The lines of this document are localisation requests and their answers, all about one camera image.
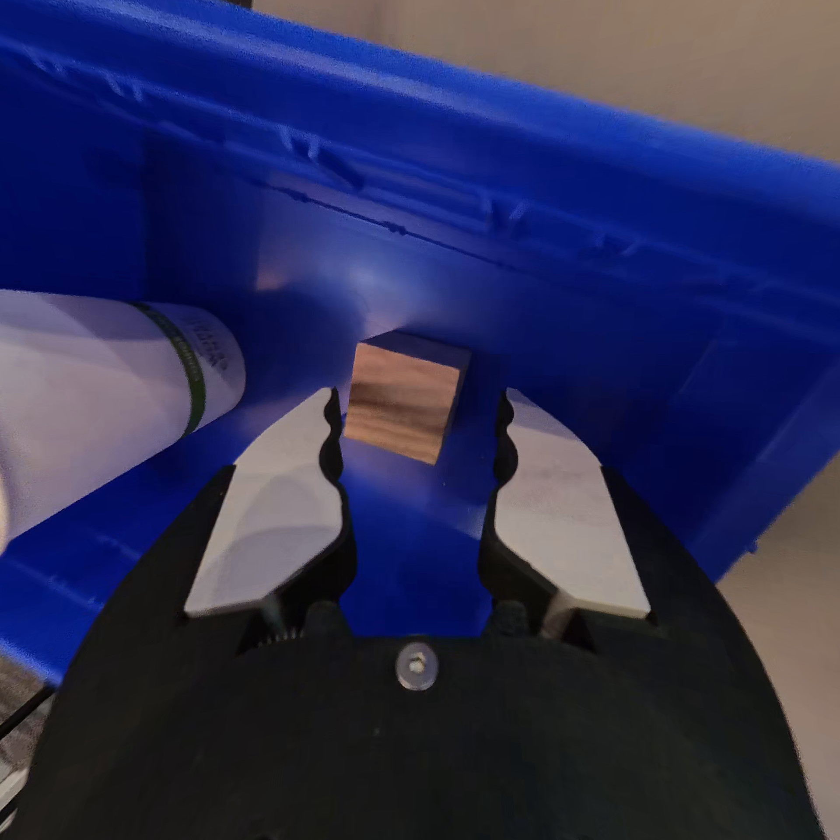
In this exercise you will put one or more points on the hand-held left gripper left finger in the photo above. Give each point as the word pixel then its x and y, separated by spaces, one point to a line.
pixel 269 531

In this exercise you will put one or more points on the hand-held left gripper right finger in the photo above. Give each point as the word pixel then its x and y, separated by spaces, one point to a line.
pixel 564 525

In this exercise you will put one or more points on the wooden cube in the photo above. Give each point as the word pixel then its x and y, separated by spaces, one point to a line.
pixel 400 400

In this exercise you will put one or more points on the blue plastic bin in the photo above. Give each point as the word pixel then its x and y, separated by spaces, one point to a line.
pixel 525 295

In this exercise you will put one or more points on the grey desk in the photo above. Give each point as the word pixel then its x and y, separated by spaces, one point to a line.
pixel 787 656

